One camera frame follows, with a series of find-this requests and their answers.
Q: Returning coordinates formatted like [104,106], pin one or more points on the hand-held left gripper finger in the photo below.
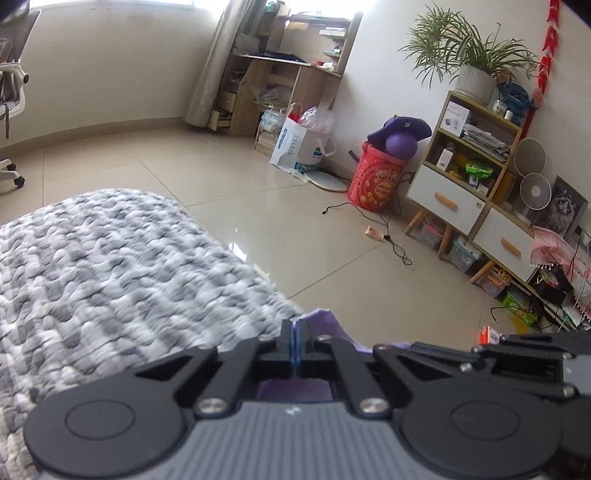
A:
[291,350]
[299,350]

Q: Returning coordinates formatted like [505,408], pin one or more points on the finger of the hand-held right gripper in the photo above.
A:
[443,351]

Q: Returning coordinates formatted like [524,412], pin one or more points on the purple pants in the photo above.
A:
[323,327]

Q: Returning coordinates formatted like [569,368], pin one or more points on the green box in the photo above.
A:
[524,314]

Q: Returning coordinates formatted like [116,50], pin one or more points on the orange box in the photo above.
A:
[488,334]

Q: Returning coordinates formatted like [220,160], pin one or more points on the clear storage box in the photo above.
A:
[464,256]
[494,284]
[429,233]

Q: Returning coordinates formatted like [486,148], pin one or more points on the pink cloth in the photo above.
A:
[554,244]

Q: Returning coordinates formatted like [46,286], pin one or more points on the framed animal picture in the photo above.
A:
[565,207]

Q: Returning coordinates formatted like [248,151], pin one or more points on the wooden cabinet white drawers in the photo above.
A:
[452,203]

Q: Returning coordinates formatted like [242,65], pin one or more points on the small white fan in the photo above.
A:
[530,157]
[535,191]

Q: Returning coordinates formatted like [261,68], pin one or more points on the white flat board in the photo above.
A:
[330,182]

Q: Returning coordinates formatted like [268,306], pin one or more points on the red bucket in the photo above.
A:
[376,184]

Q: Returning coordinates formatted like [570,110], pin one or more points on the green packet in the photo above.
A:
[479,168]

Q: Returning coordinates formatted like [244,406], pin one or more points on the grey white puckered quilt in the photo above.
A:
[115,286]

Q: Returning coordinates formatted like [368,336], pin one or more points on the small white box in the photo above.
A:
[445,158]

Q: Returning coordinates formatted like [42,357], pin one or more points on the white paper bag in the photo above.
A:
[288,143]

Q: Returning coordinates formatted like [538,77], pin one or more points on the stack of papers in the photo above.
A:
[485,141]

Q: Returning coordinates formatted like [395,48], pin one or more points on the purple ball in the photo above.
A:
[401,145]

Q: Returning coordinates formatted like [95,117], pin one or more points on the purple plastic lid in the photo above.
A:
[401,125]

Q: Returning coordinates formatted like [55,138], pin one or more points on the white plastic bag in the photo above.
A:
[272,121]

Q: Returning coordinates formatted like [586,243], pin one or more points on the clear plastic bag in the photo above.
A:
[318,121]

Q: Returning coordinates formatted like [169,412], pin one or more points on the large white box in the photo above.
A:
[457,119]

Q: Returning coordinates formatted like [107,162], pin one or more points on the blue bag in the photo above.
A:
[515,94]

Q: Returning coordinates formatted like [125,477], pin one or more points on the wooden shelf desk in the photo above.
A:
[304,87]

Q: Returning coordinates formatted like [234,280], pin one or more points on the potted spider plant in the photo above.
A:
[475,83]

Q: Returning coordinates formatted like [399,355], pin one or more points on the grey curtain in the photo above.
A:
[212,69]

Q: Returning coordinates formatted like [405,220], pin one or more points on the red hanging decoration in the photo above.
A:
[549,39]

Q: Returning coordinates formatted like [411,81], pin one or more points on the white grey office chair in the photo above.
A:
[11,78]

